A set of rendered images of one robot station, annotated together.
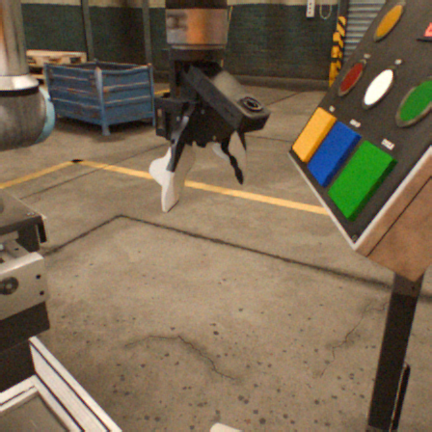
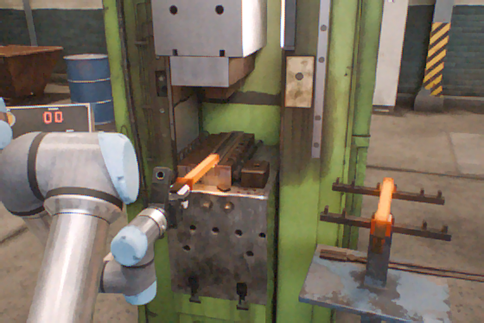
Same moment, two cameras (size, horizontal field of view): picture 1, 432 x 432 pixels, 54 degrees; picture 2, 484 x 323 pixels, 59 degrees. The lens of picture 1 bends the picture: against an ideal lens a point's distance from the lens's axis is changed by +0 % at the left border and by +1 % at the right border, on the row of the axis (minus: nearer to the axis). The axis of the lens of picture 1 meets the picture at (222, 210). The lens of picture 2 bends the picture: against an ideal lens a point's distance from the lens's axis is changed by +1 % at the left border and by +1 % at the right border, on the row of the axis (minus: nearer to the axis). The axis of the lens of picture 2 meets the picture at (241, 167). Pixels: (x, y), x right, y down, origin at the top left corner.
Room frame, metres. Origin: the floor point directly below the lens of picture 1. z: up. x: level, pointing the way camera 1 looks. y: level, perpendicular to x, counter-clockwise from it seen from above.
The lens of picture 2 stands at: (0.06, 1.26, 1.52)
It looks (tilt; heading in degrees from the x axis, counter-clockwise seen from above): 21 degrees down; 261
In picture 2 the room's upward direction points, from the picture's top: 1 degrees counter-clockwise
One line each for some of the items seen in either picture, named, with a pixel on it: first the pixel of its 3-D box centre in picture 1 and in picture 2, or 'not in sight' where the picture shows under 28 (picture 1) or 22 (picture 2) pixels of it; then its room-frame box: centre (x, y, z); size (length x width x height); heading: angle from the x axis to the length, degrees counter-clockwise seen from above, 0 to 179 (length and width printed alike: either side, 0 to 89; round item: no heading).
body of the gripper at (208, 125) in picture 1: (194, 96); not in sight; (0.57, 0.04, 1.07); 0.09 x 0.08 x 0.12; 46
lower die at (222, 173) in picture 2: not in sight; (219, 155); (-0.09, -0.34, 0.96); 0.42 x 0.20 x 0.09; 68
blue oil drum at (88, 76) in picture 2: not in sight; (91, 89); (1.25, -4.88, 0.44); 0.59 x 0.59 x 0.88
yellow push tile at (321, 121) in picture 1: (314, 136); not in sight; (0.63, -0.14, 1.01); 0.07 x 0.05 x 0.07; 3
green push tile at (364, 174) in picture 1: (362, 180); not in sight; (0.43, -0.15, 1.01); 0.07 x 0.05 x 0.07; 3
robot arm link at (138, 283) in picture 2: not in sight; (132, 277); (0.19, 0.40, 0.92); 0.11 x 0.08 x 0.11; 169
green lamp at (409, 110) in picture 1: (418, 101); not in sight; (0.44, -0.20, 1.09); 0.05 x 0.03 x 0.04; 158
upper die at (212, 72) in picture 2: not in sight; (217, 63); (-0.09, -0.34, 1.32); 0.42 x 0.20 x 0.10; 68
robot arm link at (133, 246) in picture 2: not in sight; (136, 241); (0.18, 0.40, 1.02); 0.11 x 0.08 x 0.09; 68
